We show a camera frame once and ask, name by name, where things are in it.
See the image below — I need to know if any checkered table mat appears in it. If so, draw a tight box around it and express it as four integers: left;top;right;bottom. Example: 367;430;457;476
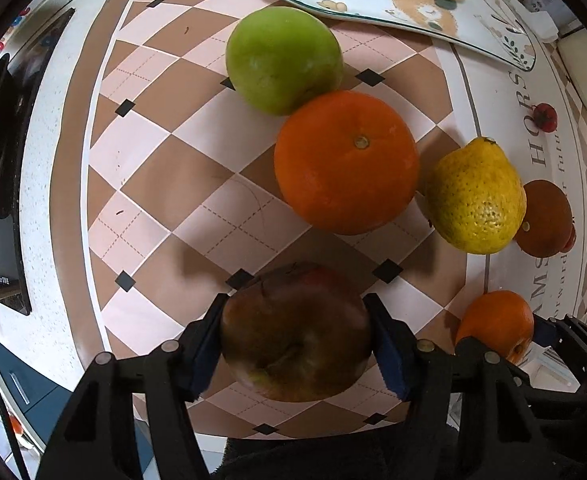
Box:
48;0;587;441

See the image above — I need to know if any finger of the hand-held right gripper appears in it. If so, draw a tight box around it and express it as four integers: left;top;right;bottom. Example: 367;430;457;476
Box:
532;312;587;406

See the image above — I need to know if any red-brown apple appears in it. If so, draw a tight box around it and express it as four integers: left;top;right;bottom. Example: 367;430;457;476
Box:
220;262;374;403

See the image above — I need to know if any white crumpled paper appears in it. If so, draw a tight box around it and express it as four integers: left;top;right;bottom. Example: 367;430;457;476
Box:
526;0;559;43

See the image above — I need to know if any speckled yellow-green lemon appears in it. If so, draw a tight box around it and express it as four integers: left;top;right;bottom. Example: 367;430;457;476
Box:
426;136;527;255

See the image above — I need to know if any black cable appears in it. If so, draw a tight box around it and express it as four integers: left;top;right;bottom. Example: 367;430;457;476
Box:
0;305;29;480

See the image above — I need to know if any blue cabinet drawer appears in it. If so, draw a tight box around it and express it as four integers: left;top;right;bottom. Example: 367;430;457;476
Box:
0;327;59;441

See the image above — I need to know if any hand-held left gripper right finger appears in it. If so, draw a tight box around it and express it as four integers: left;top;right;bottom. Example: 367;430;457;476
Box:
362;292;567;480

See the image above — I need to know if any large green apple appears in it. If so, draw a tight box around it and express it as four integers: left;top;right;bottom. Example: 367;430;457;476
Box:
225;6;345;116

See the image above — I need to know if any large orange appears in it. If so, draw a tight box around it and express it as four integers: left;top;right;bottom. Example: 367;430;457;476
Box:
274;91;420;236

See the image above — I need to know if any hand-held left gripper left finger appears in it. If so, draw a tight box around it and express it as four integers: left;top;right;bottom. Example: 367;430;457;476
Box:
34;292;232;480

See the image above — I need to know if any cream cylindrical container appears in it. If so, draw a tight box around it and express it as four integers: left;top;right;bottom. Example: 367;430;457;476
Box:
556;27;587;121

